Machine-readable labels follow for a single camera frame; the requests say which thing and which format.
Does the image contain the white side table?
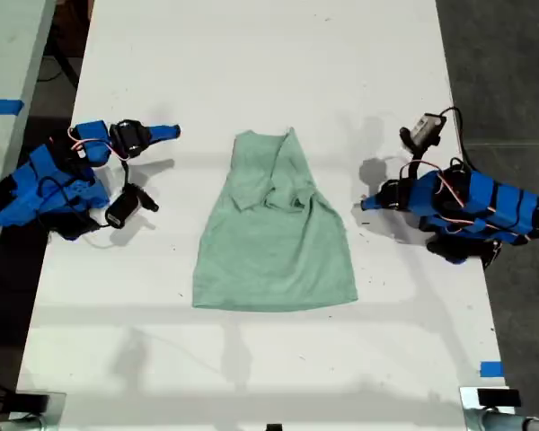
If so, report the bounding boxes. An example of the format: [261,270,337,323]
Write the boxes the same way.
[0,0,57,282]

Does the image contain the pale green T-shirt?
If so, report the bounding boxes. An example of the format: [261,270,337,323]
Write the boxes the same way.
[191,126,359,313]

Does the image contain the metal table clamp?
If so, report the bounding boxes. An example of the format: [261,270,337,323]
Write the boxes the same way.
[458,386,539,431]
[0,391,68,431]

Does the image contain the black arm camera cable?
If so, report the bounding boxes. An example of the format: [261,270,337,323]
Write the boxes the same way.
[438,105,476,172]

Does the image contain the short blue tape strip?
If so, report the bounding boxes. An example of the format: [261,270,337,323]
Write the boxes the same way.
[480,360,506,379]

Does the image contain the black arm camera box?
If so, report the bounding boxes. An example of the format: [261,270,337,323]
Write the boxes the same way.
[104,184,160,229]

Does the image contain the grey arm camera box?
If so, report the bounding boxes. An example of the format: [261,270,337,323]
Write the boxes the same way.
[411,111,446,145]

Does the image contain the thin black floor cable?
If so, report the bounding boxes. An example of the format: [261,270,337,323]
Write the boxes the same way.
[36,52,80,90]

